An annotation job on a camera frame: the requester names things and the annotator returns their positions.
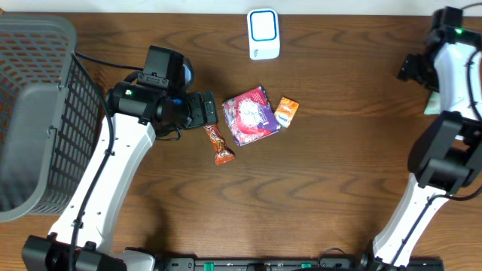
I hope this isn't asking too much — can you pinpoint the orange red chocolate bar wrapper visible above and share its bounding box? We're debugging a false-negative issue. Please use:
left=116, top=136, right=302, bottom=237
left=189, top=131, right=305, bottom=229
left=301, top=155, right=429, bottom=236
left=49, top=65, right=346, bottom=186
left=204, top=123, right=235, bottom=166

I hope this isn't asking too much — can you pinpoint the red purple snack bag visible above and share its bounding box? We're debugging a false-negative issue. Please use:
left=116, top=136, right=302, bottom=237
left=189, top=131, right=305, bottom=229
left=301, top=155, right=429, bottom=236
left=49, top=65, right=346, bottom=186
left=222, top=87, right=281, bottom=146

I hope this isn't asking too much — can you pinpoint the small orange box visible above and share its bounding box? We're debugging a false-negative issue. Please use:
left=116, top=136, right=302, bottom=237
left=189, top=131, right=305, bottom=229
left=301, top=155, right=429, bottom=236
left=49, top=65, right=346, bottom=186
left=274, top=96, right=299, bottom=128

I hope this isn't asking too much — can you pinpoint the mint green wipes pack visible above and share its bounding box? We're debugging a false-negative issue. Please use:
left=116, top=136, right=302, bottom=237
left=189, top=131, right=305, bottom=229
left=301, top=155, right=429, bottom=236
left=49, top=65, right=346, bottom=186
left=424, top=91, right=441, bottom=115

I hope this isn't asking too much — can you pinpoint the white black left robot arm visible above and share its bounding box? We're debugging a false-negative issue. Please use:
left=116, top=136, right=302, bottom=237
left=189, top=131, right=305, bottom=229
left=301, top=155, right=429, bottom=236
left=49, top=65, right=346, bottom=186
left=22, top=45, right=218, bottom=270

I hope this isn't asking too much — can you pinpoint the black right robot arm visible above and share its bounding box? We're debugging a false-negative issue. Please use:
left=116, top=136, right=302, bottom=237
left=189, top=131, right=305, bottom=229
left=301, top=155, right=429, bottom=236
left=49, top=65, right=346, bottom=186
left=358, top=6, right=481, bottom=270

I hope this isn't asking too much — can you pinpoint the white barcode scanner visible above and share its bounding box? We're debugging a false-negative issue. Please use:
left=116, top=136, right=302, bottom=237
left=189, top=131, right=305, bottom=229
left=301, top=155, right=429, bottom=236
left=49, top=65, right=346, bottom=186
left=246, top=8, right=281, bottom=60

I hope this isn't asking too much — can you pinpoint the dark grey plastic basket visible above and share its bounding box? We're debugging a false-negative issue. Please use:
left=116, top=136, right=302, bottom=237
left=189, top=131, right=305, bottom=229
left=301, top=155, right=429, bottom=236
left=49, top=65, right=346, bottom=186
left=1, top=14, right=101, bottom=222

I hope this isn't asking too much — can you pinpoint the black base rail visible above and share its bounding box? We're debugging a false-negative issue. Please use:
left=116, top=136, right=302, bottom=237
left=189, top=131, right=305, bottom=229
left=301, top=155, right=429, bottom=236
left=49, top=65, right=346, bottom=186
left=161, top=256, right=445, bottom=271

